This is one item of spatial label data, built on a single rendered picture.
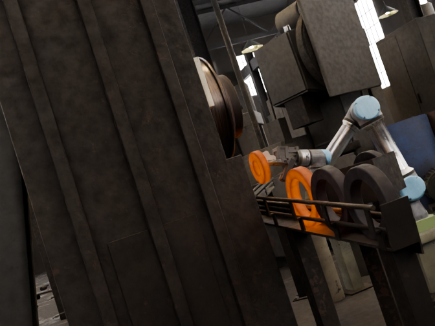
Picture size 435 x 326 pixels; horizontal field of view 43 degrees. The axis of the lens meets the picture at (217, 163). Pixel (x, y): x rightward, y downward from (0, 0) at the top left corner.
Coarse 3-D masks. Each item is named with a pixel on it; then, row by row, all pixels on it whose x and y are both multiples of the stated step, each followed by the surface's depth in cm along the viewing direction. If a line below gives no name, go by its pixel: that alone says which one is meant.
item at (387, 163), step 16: (368, 160) 183; (384, 160) 190; (400, 176) 196; (368, 192) 185; (368, 256) 197; (368, 272) 198; (384, 272) 194; (384, 288) 195; (384, 304) 196; (400, 320) 193
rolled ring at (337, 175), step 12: (324, 168) 148; (336, 168) 147; (312, 180) 155; (324, 180) 153; (336, 180) 143; (312, 192) 158; (324, 192) 156; (336, 192) 145; (336, 216) 154; (348, 216) 143; (348, 228) 146
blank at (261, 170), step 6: (252, 156) 254; (258, 156) 249; (264, 156) 250; (252, 162) 257; (258, 162) 250; (264, 162) 248; (252, 168) 259; (258, 168) 259; (264, 168) 248; (258, 174) 256; (264, 174) 249; (270, 174) 250; (258, 180) 257; (264, 180) 251
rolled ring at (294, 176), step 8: (296, 168) 166; (304, 168) 165; (288, 176) 171; (296, 176) 166; (304, 176) 162; (288, 184) 173; (296, 184) 173; (304, 184) 162; (288, 192) 175; (296, 192) 174; (312, 200) 161; (296, 208) 173; (304, 208) 173; (312, 208) 162; (312, 216) 164; (304, 224) 171; (312, 224) 166
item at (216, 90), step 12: (204, 60) 228; (204, 72) 223; (216, 84) 220; (216, 96) 218; (216, 108) 218; (228, 108) 218; (216, 120) 218; (228, 120) 220; (228, 132) 222; (228, 144) 225; (228, 156) 232
